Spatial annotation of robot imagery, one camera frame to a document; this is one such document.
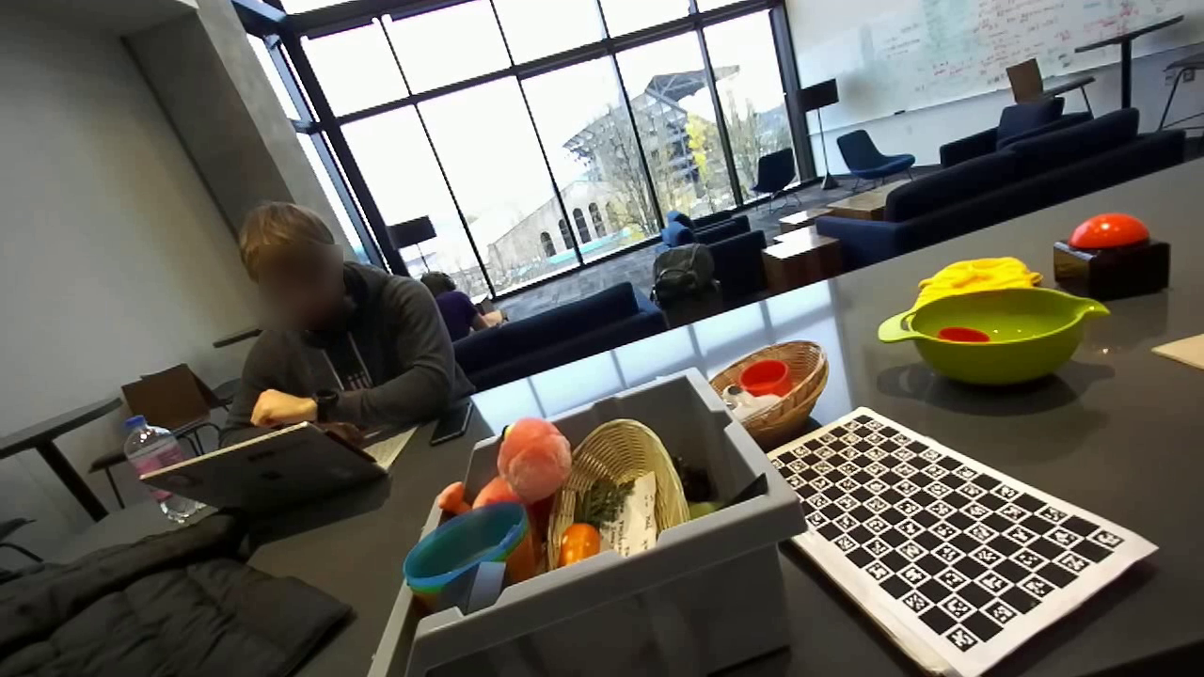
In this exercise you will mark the long dark sofa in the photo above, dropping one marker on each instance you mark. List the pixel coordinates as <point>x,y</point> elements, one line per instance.
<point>1003,183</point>

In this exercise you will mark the black padded jacket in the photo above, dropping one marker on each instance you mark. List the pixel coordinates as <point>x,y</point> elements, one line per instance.
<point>153,613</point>

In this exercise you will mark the black tall table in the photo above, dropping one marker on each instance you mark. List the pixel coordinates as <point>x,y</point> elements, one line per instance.
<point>1130,35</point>

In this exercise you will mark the dark side table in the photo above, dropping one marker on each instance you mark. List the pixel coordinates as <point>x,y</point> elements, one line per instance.
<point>51,426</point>

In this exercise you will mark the red plastic cup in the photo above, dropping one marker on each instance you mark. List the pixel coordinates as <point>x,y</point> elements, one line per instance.
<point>763,376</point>

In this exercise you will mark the pink peach toy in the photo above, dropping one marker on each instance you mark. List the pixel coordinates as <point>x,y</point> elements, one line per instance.
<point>536,461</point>

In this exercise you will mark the green plastic bowl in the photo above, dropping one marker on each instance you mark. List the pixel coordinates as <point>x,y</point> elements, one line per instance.
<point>1003,360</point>

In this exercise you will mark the seated person grey sweater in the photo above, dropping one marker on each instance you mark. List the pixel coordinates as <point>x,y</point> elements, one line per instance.
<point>377,350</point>

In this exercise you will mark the blue armchair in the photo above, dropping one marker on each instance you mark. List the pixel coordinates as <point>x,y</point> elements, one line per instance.
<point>867,154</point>

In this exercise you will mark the brown cardboard box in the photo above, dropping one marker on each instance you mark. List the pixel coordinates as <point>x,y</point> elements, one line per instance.
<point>171,395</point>

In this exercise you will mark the wooden coffee table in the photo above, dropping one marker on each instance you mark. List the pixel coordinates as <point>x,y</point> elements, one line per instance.
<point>798,260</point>

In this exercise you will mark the grey plastic bin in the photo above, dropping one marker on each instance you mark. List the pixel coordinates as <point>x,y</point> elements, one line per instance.
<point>625,607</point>

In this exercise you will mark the white toy food piece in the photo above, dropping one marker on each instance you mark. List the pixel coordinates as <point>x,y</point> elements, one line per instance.
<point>632,518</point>

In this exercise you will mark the orange toy fruit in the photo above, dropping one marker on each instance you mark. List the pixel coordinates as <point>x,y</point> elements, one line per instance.
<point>575,544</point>

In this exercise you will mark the yellow plastic item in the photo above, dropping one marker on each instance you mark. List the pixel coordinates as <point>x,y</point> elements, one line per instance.
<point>980,276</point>

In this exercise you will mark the blue plastic cup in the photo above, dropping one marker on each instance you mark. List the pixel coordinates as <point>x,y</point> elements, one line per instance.
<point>456,552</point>

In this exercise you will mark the clear water bottle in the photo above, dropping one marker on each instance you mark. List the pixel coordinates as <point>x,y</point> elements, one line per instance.
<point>153,451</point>

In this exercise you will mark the checkerboard calibration board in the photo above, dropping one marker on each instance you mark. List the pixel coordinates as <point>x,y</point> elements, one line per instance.
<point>954,538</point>

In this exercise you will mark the grey laptop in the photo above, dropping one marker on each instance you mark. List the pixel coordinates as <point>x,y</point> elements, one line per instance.
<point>264,466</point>

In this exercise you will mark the white paper sheet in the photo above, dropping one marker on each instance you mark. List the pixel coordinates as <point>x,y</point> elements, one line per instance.
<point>391,449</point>

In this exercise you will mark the seated person purple top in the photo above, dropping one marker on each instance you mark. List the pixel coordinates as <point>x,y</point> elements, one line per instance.
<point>451,305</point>

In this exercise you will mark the red dome button black box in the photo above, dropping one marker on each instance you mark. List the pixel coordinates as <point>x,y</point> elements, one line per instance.
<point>1109,266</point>

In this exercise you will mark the dark blue couch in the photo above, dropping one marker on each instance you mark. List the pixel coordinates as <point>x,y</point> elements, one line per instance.
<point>564,327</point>

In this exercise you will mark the red item in bowl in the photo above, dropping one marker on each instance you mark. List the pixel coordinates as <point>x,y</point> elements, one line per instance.
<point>964,335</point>

